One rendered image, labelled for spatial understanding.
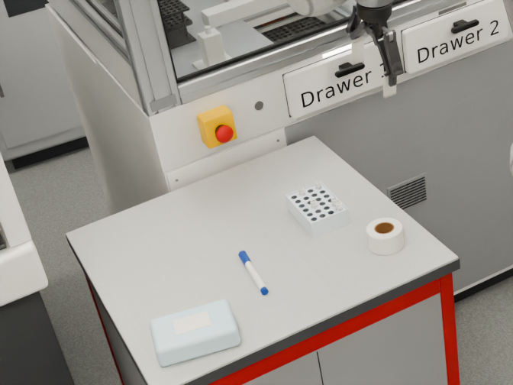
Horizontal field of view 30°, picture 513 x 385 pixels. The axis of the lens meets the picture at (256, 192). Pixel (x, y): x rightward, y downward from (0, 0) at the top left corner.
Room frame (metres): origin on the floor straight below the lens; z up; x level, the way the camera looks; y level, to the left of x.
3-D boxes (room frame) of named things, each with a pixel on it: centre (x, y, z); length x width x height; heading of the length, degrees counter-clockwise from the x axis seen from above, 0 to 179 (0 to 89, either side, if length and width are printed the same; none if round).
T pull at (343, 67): (1.96, -0.26, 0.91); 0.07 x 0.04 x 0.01; 109
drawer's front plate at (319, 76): (1.99, -0.25, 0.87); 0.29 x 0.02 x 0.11; 109
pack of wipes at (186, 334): (1.31, 0.16, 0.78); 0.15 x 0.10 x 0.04; 97
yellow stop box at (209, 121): (1.87, 0.06, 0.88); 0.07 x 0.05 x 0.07; 109
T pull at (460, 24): (2.07, -0.56, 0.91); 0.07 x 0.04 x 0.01; 109
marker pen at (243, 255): (1.47, 0.04, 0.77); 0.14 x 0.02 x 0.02; 13
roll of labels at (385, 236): (1.48, -0.23, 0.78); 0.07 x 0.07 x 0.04
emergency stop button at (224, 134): (1.84, 0.05, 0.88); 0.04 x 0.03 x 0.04; 109
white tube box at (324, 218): (1.62, -0.12, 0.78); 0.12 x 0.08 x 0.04; 17
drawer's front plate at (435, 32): (2.09, -0.55, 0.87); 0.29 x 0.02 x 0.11; 109
